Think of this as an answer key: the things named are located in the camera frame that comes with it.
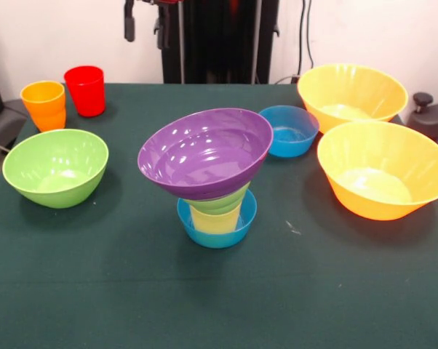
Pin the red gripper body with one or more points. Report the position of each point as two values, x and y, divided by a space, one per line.
164 1

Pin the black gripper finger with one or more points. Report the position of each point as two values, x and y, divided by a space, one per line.
163 27
129 22

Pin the purple bowl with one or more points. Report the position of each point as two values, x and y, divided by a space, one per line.
204 152

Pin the small green bowl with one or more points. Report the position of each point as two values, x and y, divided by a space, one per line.
230 203

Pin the yellow cup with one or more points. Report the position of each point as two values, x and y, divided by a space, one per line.
213 221

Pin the blue bowl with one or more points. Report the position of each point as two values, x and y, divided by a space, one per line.
293 140
219 240

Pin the red cup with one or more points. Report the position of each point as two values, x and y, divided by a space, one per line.
85 91

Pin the orange cup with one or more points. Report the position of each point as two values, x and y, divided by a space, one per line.
44 105

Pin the large green bowl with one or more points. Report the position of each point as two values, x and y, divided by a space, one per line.
55 171

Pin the large orange bowl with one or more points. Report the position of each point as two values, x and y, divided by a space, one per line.
379 174
351 91

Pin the dark green table cloth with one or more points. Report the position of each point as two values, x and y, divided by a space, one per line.
204 291

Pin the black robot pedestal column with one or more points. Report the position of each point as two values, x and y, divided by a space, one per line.
219 36

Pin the black pedestal foot with knob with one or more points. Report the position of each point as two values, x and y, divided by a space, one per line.
431 116

